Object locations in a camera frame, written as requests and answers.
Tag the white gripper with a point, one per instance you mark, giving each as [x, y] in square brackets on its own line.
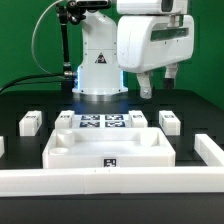
[145, 43]

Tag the white desk top tray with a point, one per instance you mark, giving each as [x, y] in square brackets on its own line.
[108, 147]

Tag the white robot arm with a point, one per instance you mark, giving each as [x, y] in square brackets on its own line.
[100, 76]

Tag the fiducial marker sheet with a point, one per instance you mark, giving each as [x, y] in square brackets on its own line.
[101, 121]

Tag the white right fence wall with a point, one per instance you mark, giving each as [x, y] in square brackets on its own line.
[208, 150]

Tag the white fence wall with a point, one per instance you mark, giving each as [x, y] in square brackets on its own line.
[43, 182]
[208, 150]
[2, 149]

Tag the white front fence wall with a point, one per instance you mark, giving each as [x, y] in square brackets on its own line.
[43, 182]

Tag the white left fence wall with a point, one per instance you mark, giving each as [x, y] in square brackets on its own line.
[2, 149]

